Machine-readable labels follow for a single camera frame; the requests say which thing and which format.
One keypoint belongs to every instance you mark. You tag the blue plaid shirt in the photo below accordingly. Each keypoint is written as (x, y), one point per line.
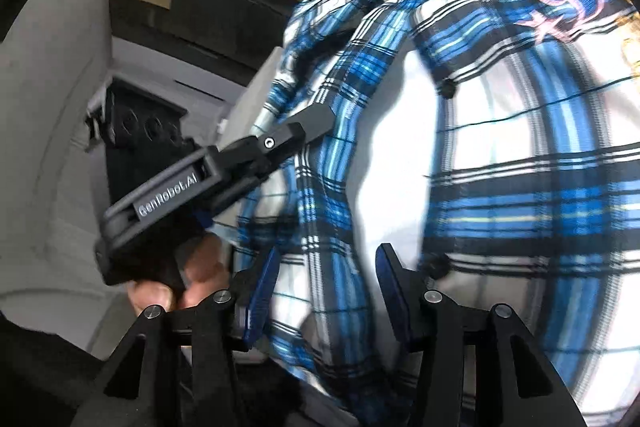
(500, 157)

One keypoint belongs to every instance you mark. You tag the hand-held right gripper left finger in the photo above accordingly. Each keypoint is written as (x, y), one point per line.
(262, 292)

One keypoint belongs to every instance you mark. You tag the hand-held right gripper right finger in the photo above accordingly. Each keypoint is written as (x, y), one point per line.
(392, 292)

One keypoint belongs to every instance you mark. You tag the person's left forearm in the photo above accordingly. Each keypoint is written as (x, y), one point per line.
(75, 367)

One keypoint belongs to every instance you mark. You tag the dark wardrobe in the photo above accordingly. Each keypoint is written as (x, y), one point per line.
(190, 27)

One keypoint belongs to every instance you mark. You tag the person's left hand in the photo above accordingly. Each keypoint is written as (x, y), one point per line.
(200, 277)

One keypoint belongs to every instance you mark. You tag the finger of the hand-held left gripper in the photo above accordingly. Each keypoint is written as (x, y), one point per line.
(300, 127)
(245, 182)

